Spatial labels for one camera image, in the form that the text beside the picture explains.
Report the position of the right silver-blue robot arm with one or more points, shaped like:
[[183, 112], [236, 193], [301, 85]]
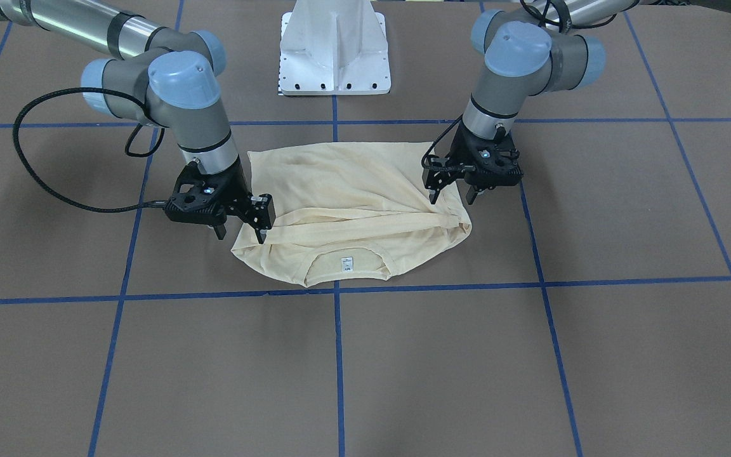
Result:
[[161, 78]]

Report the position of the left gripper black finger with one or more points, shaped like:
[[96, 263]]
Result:
[[471, 194], [435, 182]]

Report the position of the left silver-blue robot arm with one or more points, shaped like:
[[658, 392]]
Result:
[[534, 50]]

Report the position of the cream long-sleeve printed shirt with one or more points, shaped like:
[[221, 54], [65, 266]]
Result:
[[349, 210]]

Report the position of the brown paper table cover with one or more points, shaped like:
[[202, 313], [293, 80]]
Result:
[[588, 313]]

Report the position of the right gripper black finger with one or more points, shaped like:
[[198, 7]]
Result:
[[259, 213], [220, 231]]

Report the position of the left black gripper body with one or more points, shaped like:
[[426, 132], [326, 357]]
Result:
[[462, 149]]

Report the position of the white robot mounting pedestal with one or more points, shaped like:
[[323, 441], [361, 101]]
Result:
[[333, 48]]

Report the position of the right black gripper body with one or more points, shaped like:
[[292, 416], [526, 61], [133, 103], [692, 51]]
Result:
[[237, 187]]

